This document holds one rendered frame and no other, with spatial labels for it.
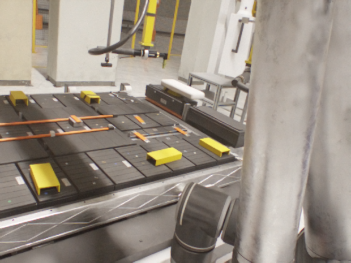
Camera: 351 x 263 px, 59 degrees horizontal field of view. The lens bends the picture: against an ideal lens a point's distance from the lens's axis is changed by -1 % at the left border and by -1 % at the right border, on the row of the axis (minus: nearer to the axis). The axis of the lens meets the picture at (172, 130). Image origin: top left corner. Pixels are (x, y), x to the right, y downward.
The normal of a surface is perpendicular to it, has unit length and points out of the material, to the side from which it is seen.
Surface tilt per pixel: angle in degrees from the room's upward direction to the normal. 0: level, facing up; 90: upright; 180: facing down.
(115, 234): 0
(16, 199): 0
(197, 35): 90
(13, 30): 90
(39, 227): 90
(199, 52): 90
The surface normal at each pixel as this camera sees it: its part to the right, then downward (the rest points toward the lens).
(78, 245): 0.17, -0.92
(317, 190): -0.76, 0.27
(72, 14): 0.61, 0.38
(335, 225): -0.42, 0.28
